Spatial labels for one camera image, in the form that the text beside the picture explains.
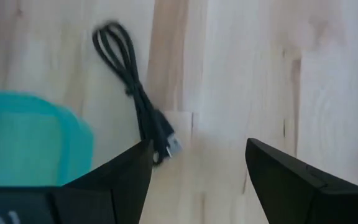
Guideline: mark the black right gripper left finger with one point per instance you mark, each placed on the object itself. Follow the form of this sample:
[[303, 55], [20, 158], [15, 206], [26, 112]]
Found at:
[[120, 186]]

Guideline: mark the teal plastic bin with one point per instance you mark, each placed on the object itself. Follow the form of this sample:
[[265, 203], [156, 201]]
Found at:
[[26, 140]]

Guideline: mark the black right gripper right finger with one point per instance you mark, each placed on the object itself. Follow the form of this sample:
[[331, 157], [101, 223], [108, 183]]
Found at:
[[291, 193]]

